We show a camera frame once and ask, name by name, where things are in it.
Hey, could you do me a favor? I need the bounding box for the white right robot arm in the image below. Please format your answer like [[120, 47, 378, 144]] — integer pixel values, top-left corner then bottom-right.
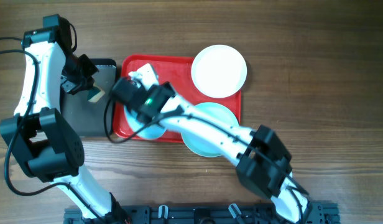
[[126, 63, 308, 223]]

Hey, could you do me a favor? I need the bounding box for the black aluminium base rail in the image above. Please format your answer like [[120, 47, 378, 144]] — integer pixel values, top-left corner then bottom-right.
[[63, 201, 339, 224]]

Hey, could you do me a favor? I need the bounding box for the green and yellow sponge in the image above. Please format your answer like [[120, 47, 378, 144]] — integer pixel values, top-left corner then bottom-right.
[[87, 86, 105, 103]]

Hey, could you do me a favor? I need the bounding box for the red plastic tray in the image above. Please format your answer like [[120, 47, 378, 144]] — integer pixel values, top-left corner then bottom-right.
[[112, 54, 242, 143]]

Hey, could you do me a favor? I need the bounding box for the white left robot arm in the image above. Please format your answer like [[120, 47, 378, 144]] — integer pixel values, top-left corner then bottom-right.
[[0, 26, 127, 223]]

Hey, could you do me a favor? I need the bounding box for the black water tray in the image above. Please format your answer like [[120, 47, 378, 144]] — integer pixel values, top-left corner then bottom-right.
[[60, 58, 118, 137]]

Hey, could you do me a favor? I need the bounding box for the white plate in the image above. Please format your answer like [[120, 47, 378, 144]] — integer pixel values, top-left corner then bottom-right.
[[191, 45, 247, 98]]

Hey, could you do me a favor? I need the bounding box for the light blue plate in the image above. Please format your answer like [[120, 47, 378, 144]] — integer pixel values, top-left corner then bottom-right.
[[181, 102, 239, 157], [124, 106, 166, 140]]

